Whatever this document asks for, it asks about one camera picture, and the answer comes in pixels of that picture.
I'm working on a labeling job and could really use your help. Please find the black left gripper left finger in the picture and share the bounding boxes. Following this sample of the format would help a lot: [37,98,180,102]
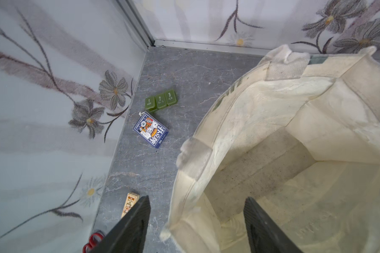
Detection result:
[91,196,151,253]

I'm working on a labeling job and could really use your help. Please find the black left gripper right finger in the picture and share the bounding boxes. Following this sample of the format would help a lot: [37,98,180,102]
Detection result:
[243,197,302,253]

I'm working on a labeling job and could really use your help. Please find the canvas tote bag floral print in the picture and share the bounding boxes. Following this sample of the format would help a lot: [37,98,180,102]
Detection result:
[160,45,380,253]

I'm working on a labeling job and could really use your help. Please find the small orange paper box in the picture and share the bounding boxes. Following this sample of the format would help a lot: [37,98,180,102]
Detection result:
[121,192,140,218]

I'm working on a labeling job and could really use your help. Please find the blue playing cards box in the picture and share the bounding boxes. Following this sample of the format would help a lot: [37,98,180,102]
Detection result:
[133,112,169,149]

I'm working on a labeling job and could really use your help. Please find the green pill organizer box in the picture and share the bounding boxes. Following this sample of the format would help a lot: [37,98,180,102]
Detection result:
[145,89,178,112]

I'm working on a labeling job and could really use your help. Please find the red handled scissors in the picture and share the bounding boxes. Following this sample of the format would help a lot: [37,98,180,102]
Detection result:
[82,232,104,253]

